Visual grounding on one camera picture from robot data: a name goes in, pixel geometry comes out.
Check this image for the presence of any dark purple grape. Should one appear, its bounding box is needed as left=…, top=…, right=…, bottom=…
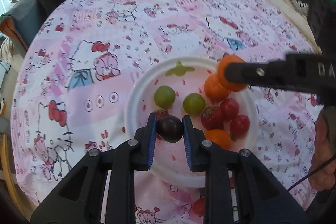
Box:
left=156, top=115, right=184, bottom=143

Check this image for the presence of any red cherry tomato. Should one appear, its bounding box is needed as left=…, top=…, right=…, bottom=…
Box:
left=192, top=197, right=205, bottom=217
left=219, top=98, right=240, bottom=121
left=230, top=115, right=250, bottom=136

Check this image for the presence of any large orange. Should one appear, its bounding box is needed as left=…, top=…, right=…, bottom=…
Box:
left=203, top=74, right=231, bottom=103

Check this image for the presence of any small orange tangerine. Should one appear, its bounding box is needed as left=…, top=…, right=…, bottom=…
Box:
left=217, top=54, right=247, bottom=92

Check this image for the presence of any person's right hand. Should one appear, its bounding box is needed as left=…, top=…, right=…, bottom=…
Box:
left=309, top=113, right=335, bottom=192

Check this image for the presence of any small orange on plate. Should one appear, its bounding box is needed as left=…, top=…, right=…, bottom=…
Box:
left=205, top=129, right=232, bottom=150

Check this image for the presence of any strawberry left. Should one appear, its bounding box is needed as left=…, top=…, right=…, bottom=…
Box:
left=153, top=109, right=170, bottom=120

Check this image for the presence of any strawberry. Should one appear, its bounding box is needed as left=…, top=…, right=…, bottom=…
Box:
left=153, top=109, right=170, bottom=120
left=201, top=106, right=224, bottom=131

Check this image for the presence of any strawberry right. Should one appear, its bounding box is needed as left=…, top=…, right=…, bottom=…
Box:
left=201, top=106, right=224, bottom=131

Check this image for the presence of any green grape right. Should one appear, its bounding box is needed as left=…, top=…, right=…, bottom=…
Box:
left=183, top=93, right=206, bottom=116

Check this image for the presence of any green grape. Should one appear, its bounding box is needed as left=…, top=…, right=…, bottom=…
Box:
left=153, top=85, right=176, bottom=110
left=183, top=93, right=206, bottom=116

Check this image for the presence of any green grape left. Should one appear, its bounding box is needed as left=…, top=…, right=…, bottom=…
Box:
left=153, top=85, right=176, bottom=110

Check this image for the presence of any white pink paper plate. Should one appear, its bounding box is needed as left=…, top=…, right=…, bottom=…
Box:
left=124, top=56, right=259, bottom=188

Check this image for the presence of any pink Hello Kitty bedsheet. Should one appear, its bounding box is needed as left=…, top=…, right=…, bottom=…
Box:
left=11, top=0, right=321, bottom=223

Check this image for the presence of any dark teal chair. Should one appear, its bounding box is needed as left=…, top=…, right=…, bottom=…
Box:
left=1, top=0, right=48, bottom=57

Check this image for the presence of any black cable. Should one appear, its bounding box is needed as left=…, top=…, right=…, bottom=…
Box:
left=286, top=154, right=336, bottom=193

